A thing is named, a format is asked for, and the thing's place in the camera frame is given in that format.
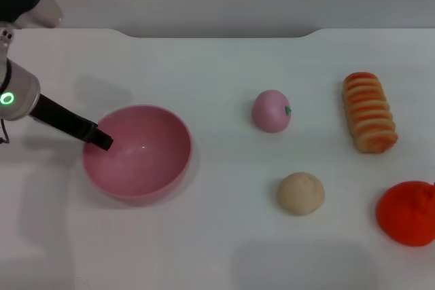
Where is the beige steamed bun toy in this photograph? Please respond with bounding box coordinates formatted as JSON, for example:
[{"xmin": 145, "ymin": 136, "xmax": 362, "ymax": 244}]
[{"xmin": 276, "ymin": 171, "xmax": 326, "ymax": 217}]

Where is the pink plastic bowl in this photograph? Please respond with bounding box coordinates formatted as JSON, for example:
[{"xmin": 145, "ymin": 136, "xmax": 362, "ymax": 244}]
[{"xmin": 82, "ymin": 105, "xmax": 194, "ymax": 207}]

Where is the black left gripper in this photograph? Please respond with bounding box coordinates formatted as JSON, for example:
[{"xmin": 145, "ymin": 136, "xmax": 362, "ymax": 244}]
[{"xmin": 29, "ymin": 92, "xmax": 114, "ymax": 152}]

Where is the orange striped bread loaf toy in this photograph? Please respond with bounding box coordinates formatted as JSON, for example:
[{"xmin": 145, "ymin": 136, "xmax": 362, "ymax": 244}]
[{"xmin": 342, "ymin": 71, "xmax": 399, "ymax": 153}]

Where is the pink peach toy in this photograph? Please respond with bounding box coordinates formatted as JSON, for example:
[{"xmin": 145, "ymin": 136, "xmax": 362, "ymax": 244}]
[{"xmin": 251, "ymin": 89, "xmax": 293, "ymax": 133}]

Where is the red-orange persimmon toy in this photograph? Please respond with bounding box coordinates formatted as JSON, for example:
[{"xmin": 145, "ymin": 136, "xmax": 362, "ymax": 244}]
[{"xmin": 375, "ymin": 180, "xmax": 435, "ymax": 248}]

